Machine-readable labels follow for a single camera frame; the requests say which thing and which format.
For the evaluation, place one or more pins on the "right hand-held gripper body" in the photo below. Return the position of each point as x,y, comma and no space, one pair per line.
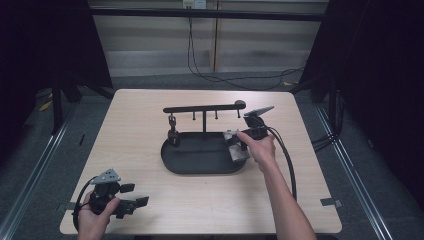
256,125

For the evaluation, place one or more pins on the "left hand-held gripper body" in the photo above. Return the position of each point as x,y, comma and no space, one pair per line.
106,196

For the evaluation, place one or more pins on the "grey patterned key pouch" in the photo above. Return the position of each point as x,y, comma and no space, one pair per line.
238,155

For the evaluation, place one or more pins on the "black key rack with tray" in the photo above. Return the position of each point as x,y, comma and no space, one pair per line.
200,156

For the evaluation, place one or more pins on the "black car key fob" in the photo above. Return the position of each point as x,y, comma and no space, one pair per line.
173,133

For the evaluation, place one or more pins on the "person's right hand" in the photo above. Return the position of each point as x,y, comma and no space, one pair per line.
261,150

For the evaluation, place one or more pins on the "person's left hand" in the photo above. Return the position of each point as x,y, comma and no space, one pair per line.
93,220

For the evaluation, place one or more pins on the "black metal stand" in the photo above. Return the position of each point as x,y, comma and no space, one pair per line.
57,106

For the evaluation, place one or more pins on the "yellow floor tape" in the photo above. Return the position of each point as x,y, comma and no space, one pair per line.
45,105

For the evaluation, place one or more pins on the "dark curtain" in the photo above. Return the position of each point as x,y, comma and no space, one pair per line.
380,83
46,50

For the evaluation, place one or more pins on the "metal floor rail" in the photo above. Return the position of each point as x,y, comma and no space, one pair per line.
353,173
36,170

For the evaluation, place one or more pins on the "wooden wall strip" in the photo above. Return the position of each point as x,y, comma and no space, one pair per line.
216,36

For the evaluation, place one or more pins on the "black horizontal frame bar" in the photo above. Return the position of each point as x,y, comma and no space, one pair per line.
206,14

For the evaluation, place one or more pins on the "white wall socket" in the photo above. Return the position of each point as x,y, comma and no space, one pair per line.
194,4

